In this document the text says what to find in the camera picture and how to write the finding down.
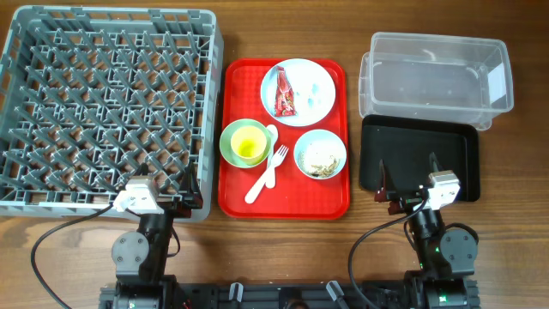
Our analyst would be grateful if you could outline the rice food scraps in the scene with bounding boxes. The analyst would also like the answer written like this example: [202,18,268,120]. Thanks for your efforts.
[299,143,340,179]

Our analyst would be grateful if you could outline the clear plastic bin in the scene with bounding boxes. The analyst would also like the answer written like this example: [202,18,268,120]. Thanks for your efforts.
[358,32,515,130]

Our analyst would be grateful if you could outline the red snack wrapper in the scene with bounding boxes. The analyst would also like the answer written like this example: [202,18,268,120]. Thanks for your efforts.
[274,66,297,117]

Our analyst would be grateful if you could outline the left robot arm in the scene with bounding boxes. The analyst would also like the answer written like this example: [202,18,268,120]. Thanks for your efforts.
[99,164,203,309]

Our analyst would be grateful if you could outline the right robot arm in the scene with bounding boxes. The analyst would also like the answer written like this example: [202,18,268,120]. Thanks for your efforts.
[363,153,480,308]

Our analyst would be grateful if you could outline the red plastic tray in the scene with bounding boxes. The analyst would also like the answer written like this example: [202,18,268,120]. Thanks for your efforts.
[217,58,350,220]

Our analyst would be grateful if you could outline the green bowl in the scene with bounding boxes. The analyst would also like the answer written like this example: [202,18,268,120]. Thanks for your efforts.
[220,118,270,168]

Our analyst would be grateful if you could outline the left black cable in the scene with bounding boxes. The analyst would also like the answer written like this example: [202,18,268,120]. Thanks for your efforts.
[30,203,117,309]

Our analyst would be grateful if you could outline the light blue plate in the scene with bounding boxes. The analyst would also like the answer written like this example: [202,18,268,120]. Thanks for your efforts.
[260,58,336,127]

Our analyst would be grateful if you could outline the grey dishwasher rack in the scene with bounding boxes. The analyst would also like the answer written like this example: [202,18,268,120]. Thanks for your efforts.
[1,5,224,221]

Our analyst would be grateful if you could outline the white plastic spoon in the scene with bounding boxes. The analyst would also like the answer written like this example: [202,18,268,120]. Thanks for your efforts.
[265,124,279,189]

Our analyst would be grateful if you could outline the black waste tray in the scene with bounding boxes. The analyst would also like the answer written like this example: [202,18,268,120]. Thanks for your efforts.
[359,115,480,202]

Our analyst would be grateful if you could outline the light blue bowl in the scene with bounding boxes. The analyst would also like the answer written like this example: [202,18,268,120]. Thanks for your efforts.
[293,129,347,180]

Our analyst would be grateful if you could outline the white plastic fork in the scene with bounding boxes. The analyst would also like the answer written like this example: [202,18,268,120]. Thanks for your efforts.
[244,145,289,204]

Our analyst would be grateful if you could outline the yellow cup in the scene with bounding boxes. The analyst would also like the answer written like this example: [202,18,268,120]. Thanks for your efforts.
[231,125,268,166]

